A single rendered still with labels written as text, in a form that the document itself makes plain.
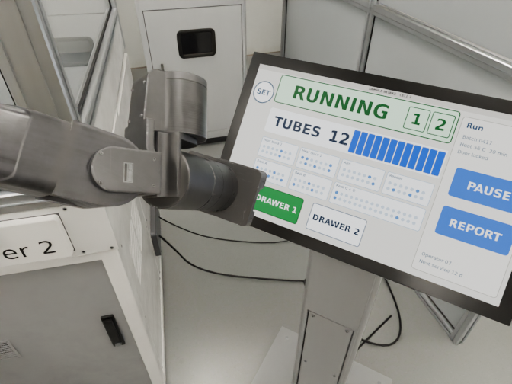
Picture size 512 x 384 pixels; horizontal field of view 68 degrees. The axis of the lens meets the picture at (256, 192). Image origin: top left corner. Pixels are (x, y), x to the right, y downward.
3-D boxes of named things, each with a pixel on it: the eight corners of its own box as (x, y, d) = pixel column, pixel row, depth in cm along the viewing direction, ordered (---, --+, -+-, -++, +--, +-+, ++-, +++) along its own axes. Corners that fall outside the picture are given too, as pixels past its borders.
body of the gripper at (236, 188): (196, 152, 47) (161, 140, 41) (268, 174, 44) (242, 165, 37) (181, 201, 48) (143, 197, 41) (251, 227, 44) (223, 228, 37)
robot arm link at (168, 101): (60, 196, 34) (90, 190, 28) (65, 73, 35) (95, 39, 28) (179, 201, 42) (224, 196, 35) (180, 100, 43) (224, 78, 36)
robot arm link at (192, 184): (129, 209, 34) (182, 207, 32) (130, 134, 35) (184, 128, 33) (172, 210, 41) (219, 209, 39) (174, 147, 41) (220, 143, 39)
